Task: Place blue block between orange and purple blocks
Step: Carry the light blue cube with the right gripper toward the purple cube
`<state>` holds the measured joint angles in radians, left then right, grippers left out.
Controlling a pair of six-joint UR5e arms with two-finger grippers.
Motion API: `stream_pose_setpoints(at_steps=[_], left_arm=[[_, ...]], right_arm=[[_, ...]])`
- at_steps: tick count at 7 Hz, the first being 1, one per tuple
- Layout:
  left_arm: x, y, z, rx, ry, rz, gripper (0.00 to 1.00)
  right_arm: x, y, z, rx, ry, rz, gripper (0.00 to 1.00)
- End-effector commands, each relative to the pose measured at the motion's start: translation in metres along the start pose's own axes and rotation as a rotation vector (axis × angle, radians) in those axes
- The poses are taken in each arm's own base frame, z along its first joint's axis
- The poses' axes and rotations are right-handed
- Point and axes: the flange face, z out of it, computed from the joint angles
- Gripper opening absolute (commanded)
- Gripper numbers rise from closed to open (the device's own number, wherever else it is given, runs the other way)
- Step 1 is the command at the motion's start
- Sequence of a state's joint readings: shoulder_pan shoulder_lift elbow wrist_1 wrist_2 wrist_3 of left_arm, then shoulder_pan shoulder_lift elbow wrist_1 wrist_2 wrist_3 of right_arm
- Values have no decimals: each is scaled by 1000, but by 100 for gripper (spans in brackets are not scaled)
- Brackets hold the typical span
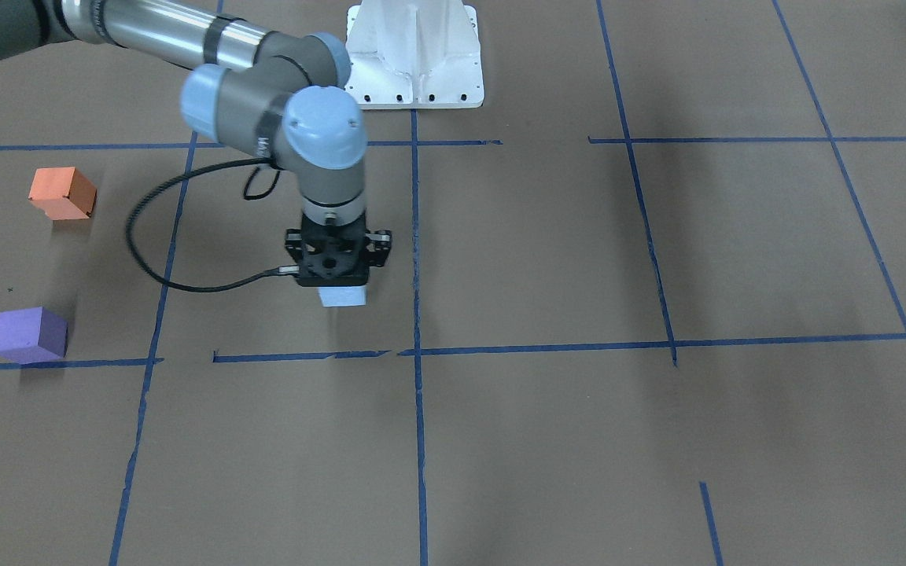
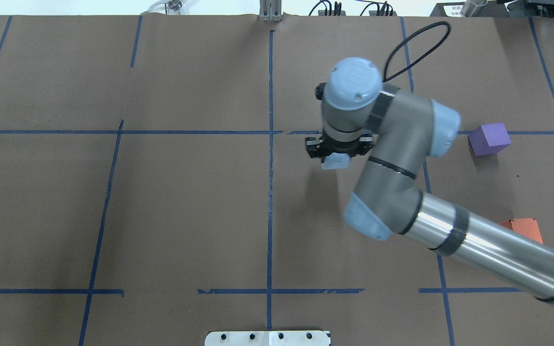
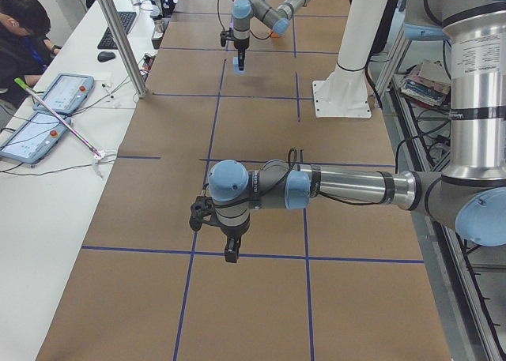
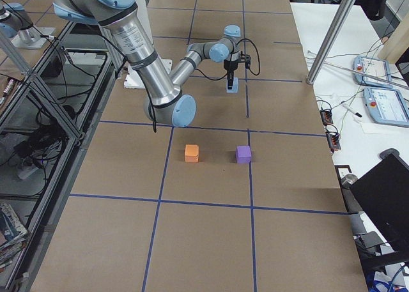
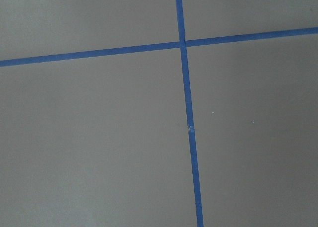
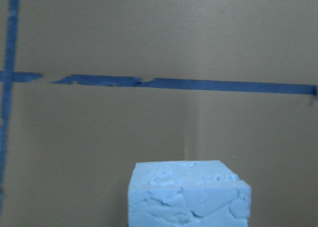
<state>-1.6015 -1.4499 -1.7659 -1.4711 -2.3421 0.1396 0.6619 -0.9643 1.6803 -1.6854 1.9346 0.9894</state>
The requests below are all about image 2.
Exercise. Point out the orange foam block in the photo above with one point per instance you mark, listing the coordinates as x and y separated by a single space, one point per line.
527 227

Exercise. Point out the purple foam block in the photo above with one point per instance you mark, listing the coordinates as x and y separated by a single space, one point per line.
489 139

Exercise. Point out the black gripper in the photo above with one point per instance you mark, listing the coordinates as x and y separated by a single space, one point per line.
313 147

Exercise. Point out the silver metal cylinder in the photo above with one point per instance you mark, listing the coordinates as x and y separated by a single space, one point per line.
472 8

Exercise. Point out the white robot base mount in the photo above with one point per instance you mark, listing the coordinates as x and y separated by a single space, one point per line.
269 338

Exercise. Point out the clear tube fitting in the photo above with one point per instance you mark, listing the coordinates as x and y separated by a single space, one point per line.
168 7

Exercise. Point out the black cable plugs right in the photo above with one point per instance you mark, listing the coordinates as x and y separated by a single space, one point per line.
378 9

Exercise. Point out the light blue foam block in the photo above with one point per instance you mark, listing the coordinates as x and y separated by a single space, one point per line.
336 161

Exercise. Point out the grey metal bracket post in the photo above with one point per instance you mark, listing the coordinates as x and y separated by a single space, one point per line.
270 11

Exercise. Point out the black cable plugs left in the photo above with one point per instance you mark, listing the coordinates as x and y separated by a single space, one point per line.
328 8

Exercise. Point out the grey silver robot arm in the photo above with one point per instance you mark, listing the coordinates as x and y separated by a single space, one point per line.
397 130

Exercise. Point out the black cable plugs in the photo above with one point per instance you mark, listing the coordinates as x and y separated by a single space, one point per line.
328 8
378 9

